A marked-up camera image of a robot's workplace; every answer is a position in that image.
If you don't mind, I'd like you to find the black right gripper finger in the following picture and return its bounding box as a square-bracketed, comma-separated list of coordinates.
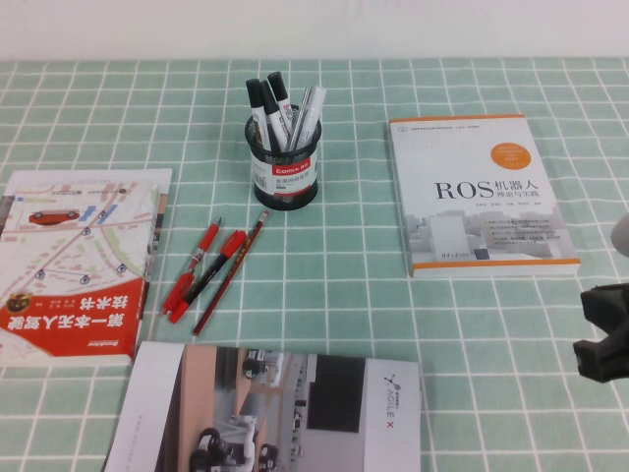
[580, 281, 629, 338]

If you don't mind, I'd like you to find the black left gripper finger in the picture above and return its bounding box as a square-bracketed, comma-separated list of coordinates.
[572, 322, 629, 385]

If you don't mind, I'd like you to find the black mesh pen holder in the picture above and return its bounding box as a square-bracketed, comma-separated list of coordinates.
[244, 104, 323, 211]

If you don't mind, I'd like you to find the red gel pen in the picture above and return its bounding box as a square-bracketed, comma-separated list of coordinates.
[161, 217, 223, 316]

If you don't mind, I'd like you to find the white ROS book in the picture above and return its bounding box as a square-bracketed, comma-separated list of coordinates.
[387, 113, 582, 279]

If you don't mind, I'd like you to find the green checkered tablecloth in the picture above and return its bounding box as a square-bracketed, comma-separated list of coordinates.
[0, 58, 629, 472]

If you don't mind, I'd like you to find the white-capped white marker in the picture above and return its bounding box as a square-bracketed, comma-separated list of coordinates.
[294, 86, 327, 148]

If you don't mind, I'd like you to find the white AgileX brochure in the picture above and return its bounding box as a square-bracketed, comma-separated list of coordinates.
[101, 341, 424, 472]

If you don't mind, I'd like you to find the red black striped pencil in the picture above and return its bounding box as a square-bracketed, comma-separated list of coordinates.
[192, 209, 270, 337]

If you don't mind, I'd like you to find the black marker with red cap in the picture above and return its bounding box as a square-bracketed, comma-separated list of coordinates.
[168, 229, 248, 325]

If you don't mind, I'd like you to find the black-capped white marker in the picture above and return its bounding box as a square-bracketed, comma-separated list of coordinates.
[245, 78, 270, 151]
[259, 80, 286, 151]
[266, 71, 297, 148]

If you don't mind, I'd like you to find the red map-cover book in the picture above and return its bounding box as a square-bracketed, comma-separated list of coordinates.
[0, 168, 174, 368]

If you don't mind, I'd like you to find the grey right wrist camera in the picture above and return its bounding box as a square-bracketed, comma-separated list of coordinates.
[609, 211, 629, 258]

